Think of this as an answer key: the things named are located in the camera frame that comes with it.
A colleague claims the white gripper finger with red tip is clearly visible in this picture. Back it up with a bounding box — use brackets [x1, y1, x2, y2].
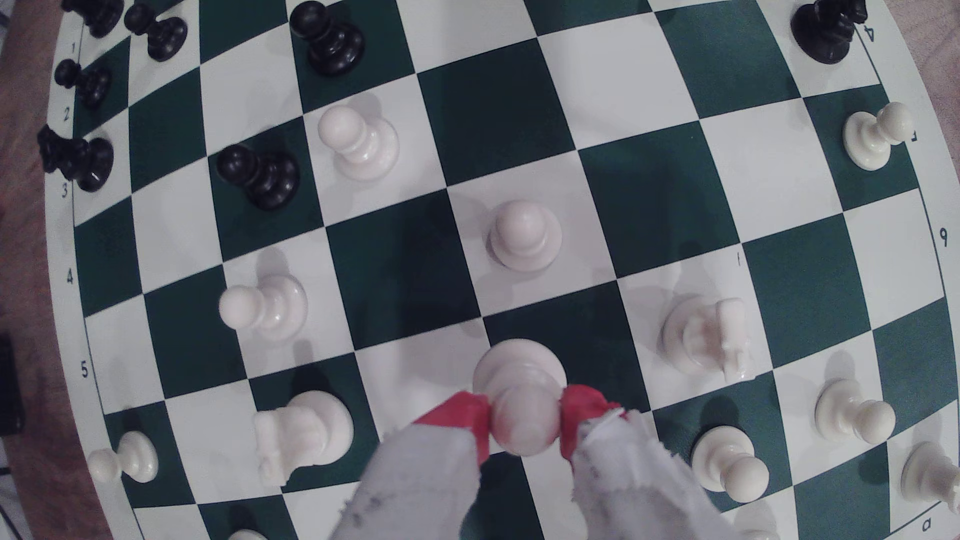
[330, 390, 493, 540]
[559, 384, 740, 540]

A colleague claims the white chess bishop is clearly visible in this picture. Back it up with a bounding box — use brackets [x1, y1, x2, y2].
[472, 339, 569, 459]

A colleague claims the white chess knight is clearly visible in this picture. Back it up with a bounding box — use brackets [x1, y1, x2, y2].
[661, 294, 753, 384]
[252, 390, 355, 487]

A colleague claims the white chess rook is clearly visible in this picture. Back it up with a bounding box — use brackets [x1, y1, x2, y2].
[900, 441, 960, 515]

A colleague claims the black chess pawn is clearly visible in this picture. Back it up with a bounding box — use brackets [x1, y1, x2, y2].
[216, 144, 301, 212]
[289, 0, 366, 77]
[123, 2, 189, 63]
[54, 58, 114, 111]

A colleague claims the green white chess mat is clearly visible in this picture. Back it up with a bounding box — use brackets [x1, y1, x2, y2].
[41, 0, 960, 540]

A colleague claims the black chess knight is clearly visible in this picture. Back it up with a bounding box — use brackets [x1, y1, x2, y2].
[37, 124, 115, 193]
[790, 0, 870, 66]

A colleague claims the black chess rook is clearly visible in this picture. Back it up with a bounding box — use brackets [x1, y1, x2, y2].
[60, 0, 125, 39]

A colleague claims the black box object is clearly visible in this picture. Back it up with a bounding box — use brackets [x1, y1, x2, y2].
[0, 333, 25, 438]

